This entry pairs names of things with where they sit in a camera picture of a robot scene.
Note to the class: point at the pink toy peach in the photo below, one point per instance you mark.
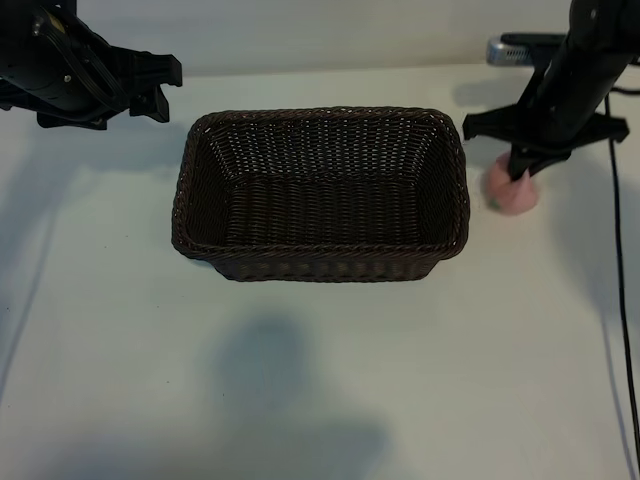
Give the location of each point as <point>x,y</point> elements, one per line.
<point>515,197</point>

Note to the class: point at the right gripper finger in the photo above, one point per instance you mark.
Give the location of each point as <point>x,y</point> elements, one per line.
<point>518,167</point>
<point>547,162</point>

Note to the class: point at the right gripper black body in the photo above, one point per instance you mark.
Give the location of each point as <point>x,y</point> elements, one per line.
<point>570,110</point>

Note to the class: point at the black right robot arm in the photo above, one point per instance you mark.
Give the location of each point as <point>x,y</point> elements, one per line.
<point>605,20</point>

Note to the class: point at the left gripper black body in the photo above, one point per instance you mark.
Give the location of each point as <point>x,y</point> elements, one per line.
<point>55,75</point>

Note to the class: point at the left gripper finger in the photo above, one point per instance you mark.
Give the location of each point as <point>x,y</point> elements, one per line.
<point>152,106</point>
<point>75,123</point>

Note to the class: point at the dark brown wicker basket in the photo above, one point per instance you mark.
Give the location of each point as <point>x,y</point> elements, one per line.
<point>320,210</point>

